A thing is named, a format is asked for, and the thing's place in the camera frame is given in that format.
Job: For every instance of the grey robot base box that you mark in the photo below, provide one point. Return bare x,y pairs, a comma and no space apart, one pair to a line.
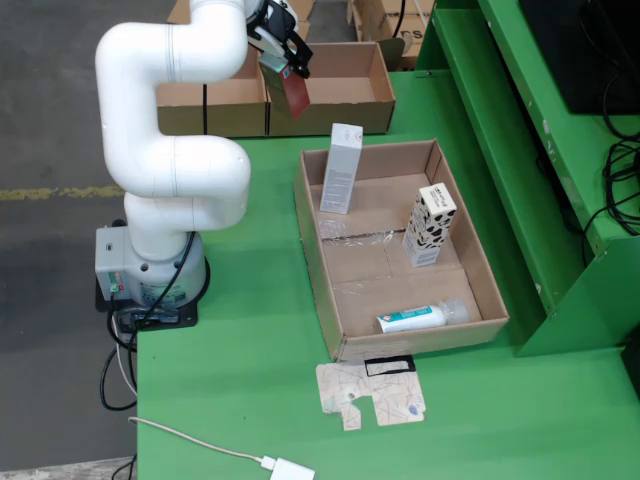
107,260

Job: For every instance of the white power adapter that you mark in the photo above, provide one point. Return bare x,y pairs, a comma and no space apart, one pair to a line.
295,471

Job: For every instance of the shallow cardboard tray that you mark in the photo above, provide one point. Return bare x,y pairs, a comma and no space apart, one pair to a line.
400,290

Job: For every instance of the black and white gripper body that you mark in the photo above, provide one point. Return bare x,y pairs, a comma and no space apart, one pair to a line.
282,17

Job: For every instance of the black monitor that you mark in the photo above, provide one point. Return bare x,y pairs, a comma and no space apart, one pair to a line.
565,50

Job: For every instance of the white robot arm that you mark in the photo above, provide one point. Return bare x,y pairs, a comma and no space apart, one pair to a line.
175,165

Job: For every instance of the white tall carton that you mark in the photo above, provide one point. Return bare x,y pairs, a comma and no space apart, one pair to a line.
340,175

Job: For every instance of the dark red tall carton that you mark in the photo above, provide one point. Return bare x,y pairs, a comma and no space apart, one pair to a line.
292,95

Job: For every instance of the white tube teal label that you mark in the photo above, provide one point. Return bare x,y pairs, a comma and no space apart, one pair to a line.
410,317

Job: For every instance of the green metal rack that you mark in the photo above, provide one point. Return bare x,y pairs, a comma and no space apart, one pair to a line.
500,175

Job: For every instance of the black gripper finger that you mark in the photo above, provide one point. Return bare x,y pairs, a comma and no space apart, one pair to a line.
265,41
301,57

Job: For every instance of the cow print carton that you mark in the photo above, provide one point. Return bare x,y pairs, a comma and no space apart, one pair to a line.
430,225

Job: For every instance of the clear plastic wrap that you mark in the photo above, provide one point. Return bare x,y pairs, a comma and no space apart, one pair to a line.
332,230

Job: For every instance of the scribbled flat cardboard piece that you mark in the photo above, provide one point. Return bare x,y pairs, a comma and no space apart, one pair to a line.
390,395

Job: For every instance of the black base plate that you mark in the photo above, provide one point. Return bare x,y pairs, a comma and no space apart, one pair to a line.
185,317

